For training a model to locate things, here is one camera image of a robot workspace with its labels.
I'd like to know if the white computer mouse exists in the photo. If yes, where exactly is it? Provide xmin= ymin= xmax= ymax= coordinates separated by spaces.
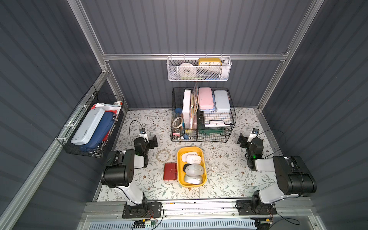
xmin=181 ymin=151 xmax=199 ymax=162

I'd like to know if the small white mouse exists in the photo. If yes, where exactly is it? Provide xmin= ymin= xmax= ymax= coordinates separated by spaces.
xmin=186 ymin=154 xmax=202 ymax=164

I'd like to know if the grey round mouse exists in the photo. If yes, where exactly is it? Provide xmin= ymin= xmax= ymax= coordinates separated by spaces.
xmin=186 ymin=164 xmax=204 ymax=176

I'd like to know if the silver computer mouse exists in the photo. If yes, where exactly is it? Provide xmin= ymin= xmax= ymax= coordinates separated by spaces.
xmin=184 ymin=174 xmax=203 ymax=185

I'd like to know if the black computer mouse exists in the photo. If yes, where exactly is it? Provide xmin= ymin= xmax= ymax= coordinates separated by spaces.
xmin=183 ymin=163 xmax=190 ymax=172

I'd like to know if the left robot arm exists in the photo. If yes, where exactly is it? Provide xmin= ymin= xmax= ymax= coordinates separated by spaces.
xmin=100 ymin=136 xmax=158 ymax=209

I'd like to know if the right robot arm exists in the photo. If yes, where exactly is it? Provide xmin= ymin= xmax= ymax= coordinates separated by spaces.
xmin=237 ymin=129 xmax=317 ymax=209

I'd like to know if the yellow storage box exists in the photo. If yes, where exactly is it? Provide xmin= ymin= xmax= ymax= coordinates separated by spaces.
xmin=177 ymin=146 xmax=207 ymax=187

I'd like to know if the red wallet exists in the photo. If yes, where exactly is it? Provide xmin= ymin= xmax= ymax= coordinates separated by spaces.
xmin=163 ymin=163 xmax=178 ymax=181

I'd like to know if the tape roll in organizer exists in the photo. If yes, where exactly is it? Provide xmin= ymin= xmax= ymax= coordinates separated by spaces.
xmin=172 ymin=116 xmax=184 ymax=129

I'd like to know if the white paper stack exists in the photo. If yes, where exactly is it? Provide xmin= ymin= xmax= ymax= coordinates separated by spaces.
xmin=204 ymin=120 xmax=232 ymax=127

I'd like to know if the green cloth bag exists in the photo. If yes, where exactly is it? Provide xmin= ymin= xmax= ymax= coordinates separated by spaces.
xmin=198 ymin=128 xmax=226 ymax=136

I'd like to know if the navy blue pouch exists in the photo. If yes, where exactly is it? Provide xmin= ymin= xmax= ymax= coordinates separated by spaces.
xmin=80 ymin=112 xmax=115 ymax=152

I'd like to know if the white book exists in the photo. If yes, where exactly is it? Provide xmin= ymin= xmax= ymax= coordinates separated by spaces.
xmin=182 ymin=89 xmax=191 ymax=129

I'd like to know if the light blue pencil case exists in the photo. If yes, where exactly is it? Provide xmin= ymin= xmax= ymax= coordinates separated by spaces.
xmin=214 ymin=90 xmax=231 ymax=113

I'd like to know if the pink pencil case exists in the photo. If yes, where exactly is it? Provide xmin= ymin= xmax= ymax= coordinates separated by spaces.
xmin=198 ymin=87 xmax=214 ymax=110

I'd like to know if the white case in basket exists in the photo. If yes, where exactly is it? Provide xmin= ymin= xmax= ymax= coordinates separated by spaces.
xmin=71 ymin=107 xmax=105 ymax=145

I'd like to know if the white tape roll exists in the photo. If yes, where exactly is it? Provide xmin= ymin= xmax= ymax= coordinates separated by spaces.
xmin=178 ymin=63 xmax=197 ymax=78

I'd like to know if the white hanging mesh basket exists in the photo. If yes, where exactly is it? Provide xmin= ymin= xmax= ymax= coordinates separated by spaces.
xmin=166 ymin=55 xmax=232 ymax=81

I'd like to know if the yellow clock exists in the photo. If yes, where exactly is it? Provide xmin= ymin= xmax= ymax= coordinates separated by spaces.
xmin=198 ymin=58 xmax=222 ymax=66

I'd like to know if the clear tape ring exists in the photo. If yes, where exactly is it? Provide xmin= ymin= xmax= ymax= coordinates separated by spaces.
xmin=156 ymin=149 xmax=172 ymax=163

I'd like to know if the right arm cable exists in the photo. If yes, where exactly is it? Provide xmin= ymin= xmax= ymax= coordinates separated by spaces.
xmin=256 ymin=128 xmax=285 ymax=159

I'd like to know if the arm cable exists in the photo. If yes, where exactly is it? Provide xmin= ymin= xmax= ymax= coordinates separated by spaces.
xmin=256 ymin=128 xmax=285 ymax=159
xmin=128 ymin=120 xmax=144 ymax=151

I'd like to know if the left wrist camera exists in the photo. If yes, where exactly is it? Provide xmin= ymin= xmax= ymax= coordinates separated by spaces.
xmin=140 ymin=128 xmax=149 ymax=142

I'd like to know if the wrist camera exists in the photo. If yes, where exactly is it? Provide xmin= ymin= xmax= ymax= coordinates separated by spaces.
xmin=247 ymin=128 xmax=260 ymax=142
xmin=140 ymin=128 xmax=149 ymax=142

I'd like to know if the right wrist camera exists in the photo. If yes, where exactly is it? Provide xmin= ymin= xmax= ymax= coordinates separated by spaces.
xmin=247 ymin=128 xmax=260 ymax=142

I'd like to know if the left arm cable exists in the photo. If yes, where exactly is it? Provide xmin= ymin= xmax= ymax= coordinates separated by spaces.
xmin=128 ymin=120 xmax=144 ymax=151

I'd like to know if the black wire desk organizer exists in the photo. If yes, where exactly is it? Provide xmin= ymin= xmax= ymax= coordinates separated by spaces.
xmin=170 ymin=88 xmax=237 ymax=143

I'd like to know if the metal base rail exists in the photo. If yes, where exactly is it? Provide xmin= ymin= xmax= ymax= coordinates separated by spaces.
xmin=77 ymin=197 xmax=327 ymax=230

